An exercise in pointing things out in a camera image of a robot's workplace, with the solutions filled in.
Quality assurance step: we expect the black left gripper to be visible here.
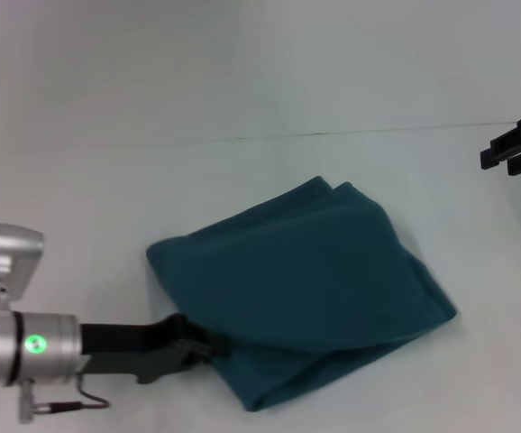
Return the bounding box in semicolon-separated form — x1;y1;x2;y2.
78;313;237;385

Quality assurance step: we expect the teal blue shirt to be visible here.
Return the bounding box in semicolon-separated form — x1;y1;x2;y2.
145;175;459;412

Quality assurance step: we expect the dark left wrist cable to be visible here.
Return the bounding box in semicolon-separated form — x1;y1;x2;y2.
32;372;111;412

